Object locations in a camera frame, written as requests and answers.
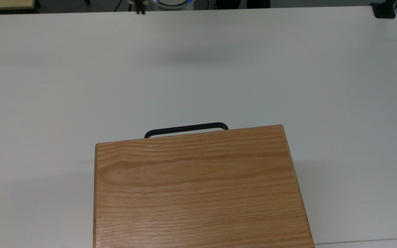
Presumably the oak wooden cabinet box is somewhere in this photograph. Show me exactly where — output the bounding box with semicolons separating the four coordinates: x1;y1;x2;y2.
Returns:
93;125;315;248

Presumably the yellow side table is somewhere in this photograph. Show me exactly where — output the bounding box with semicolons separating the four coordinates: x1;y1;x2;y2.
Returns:
0;0;41;13

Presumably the black table clamp mount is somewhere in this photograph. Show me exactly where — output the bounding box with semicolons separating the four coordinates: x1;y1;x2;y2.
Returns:
370;0;397;19

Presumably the white robot arm blue ring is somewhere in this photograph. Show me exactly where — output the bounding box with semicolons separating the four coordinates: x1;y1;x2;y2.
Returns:
152;0;195;11

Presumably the black metal drawer handle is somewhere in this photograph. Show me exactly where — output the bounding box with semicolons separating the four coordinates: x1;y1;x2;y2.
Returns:
144;122;229;139

